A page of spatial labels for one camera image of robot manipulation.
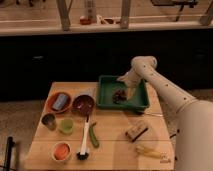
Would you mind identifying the grey metal cup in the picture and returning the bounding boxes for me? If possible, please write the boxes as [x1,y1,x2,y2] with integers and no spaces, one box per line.
[41,113,57,131]

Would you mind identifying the orange bowl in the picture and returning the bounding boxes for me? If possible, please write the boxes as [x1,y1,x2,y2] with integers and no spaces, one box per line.
[46,92,72,114]

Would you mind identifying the yellow corn cob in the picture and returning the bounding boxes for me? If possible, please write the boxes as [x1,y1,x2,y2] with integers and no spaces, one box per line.
[136,145,162,159]

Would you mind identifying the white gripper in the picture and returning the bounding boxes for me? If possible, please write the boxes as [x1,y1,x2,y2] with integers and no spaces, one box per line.
[117,70,141,99]

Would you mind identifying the dark brown bowl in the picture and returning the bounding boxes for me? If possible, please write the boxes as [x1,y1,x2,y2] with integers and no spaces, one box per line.
[72,95,95,116]

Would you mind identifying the green plastic cup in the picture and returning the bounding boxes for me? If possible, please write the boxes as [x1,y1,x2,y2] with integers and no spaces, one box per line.
[59,119,73,134]

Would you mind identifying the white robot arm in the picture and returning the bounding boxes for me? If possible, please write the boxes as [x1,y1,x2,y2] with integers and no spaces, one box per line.
[118,56,213,171]

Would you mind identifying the dark grape bunch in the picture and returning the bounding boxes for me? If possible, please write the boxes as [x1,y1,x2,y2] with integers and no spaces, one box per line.
[112,89,127,104]

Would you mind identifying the white bowl with carrot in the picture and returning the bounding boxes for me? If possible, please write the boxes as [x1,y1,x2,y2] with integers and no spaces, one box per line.
[52,142,71,163]

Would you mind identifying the wooden table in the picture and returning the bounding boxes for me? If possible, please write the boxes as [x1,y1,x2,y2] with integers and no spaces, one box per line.
[25,87,174,171]

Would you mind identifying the black chair post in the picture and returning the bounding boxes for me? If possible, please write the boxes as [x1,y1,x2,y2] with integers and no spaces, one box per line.
[3,137,15,171]

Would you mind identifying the green plastic tray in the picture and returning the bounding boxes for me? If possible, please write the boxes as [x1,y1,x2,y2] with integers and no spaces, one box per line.
[96,75,150,111]

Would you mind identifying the blue-grey sponge block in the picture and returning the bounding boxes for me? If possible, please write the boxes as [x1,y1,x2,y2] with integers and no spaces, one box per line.
[52,93,68,110]

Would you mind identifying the green cucumber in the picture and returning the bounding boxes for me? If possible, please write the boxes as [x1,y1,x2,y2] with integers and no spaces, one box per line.
[89,122,100,148]

